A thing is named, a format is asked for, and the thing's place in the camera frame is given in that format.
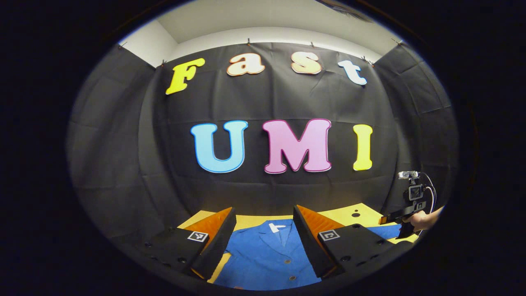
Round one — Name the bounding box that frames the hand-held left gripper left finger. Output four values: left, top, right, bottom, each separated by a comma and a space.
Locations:
144, 206, 238, 281

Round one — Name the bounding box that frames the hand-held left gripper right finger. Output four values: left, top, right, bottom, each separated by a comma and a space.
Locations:
293, 204, 414, 279

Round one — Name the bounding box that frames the blue button-up shirt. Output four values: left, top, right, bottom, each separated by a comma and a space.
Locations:
214, 219, 405, 290

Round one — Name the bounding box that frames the black backdrop cloth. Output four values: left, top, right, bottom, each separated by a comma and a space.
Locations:
68, 41, 459, 247

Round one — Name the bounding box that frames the row of small cloth clips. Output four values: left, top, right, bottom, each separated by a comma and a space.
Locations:
118, 38, 405, 68

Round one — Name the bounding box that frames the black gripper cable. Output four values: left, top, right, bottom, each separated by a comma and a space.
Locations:
419, 172, 437, 215

